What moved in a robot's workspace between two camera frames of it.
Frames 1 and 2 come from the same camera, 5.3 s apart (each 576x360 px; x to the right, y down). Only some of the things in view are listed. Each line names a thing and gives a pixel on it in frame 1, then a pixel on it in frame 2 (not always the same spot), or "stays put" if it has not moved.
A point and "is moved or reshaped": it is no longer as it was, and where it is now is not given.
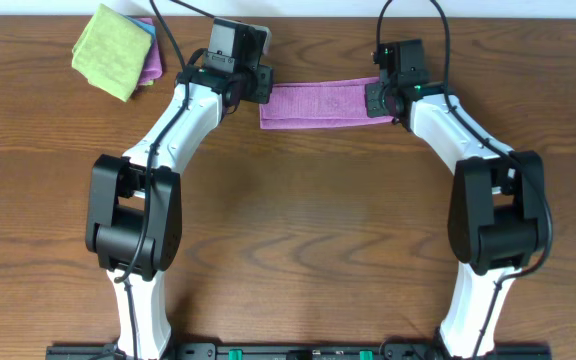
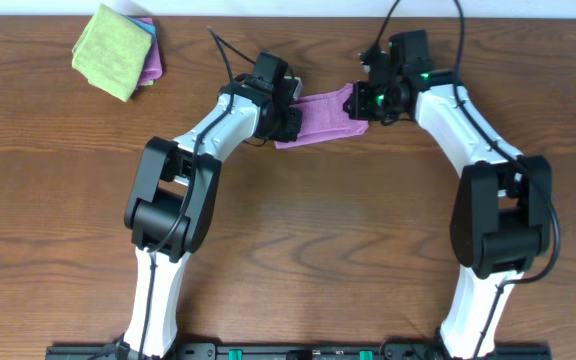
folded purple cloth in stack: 152,69 stays put
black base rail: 301,352 stays put
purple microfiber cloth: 319,103 is moved or reshaped
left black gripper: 263,93 → 293,129
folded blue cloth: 149,28 stays put
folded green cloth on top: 112,52 stays put
